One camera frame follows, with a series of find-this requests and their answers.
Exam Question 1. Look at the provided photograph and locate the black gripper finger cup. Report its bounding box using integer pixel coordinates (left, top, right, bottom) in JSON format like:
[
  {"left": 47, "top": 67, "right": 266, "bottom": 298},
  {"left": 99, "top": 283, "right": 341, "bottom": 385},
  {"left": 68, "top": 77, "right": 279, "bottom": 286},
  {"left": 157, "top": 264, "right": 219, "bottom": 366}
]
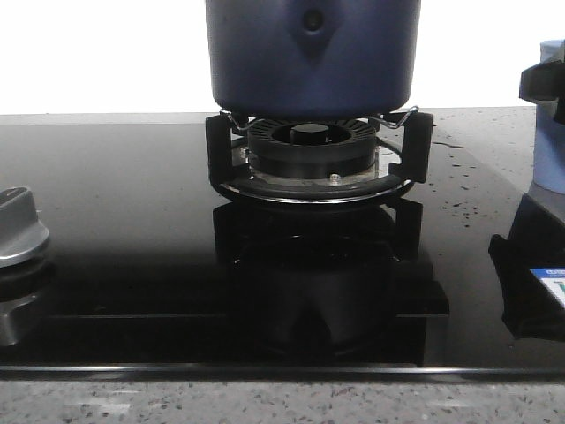
[{"left": 519, "top": 61, "right": 564, "bottom": 105}]

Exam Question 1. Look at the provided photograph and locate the light blue plastic cup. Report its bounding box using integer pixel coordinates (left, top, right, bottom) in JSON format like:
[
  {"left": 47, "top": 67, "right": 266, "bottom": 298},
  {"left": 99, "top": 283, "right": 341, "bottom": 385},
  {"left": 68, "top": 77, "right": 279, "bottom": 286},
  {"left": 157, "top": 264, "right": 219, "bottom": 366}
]
[{"left": 533, "top": 40, "right": 564, "bottom": 194}]

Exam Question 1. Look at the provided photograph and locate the right gas burner head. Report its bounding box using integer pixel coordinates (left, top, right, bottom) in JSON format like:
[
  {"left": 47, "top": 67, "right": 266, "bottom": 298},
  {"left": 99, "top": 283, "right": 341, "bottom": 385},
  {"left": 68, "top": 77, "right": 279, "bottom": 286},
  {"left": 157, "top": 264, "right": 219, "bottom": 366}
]
[{"left": 246, "top": 119, "right": 378, "bottom": 179}]

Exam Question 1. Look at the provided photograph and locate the silver stove control knob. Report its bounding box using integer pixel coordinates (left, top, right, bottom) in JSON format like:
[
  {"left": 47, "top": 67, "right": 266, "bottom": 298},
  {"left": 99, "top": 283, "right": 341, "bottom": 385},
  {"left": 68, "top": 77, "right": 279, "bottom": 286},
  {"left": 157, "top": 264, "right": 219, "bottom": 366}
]
[{"left": 1, "top": 186, "right": 49, "bottom": 268}]

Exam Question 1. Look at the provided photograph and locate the dark blue cooking pot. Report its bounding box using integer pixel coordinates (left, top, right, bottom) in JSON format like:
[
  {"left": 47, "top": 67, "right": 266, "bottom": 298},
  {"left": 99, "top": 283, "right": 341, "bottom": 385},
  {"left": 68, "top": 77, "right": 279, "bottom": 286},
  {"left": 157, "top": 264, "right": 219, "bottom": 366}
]
[{"left": 205, "top": 0, "right": 421, "bottom": 119}]

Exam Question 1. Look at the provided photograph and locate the right black pot support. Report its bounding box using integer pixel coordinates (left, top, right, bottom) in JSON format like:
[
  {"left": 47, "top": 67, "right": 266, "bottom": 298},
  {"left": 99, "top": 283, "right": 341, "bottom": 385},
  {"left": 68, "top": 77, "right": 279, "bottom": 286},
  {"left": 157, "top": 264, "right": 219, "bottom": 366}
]
[{"left": 205, "top": 107, "right": 433, "bottom": 205}]

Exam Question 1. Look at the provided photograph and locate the black glass gas stove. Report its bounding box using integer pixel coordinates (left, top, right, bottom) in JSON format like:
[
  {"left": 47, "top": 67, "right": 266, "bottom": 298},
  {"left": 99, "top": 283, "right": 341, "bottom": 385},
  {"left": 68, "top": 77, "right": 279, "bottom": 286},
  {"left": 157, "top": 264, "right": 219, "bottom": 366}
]
[{"left": 1, "top": 119, "right": 564, "bottom": 381}]

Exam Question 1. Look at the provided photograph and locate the blue white energy label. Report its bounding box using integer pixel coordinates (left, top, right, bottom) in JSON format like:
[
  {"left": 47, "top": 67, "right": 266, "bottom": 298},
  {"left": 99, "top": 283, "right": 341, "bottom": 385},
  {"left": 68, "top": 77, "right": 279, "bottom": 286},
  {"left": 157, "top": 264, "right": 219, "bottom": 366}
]
[{"left": 530, "top": 268, "right": 565, "bottom": 308}]

